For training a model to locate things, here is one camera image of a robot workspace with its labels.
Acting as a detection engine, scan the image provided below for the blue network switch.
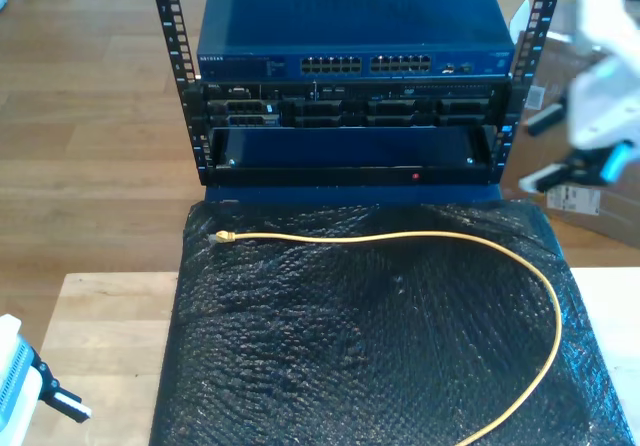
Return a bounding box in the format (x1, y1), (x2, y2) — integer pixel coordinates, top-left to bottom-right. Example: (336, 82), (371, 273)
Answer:
(196, 0), (516, 83)

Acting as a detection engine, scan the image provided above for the white plastic piece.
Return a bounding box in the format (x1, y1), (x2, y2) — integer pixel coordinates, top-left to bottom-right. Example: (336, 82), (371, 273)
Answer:
(509, 0), (531, 35)

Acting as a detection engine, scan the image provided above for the yellow network cable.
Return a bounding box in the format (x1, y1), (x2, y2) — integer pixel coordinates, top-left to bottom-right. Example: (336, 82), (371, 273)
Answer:
(207, 230), (564, 446)

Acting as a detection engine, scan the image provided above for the black bubble wrap mat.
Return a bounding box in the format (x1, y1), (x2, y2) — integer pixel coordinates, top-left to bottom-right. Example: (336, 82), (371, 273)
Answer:
(148, 200), (636, 446)

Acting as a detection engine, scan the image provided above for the black rack server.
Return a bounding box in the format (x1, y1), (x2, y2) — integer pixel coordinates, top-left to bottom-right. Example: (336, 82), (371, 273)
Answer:
(182, 79), (526, 130)

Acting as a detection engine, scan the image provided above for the brown cardboard box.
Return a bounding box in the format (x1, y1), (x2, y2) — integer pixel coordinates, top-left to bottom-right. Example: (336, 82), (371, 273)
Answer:
(499, 0), (640, 250)

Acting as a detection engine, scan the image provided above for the blue rack shelf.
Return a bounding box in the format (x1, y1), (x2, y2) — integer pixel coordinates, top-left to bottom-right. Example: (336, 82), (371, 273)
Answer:
(202, 125), (504, 205)

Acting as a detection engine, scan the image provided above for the black perforated rack post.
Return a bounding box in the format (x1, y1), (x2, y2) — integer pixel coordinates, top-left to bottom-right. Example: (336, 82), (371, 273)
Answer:
(147, 0), (211, 187)
(492, 0), (569, 182)

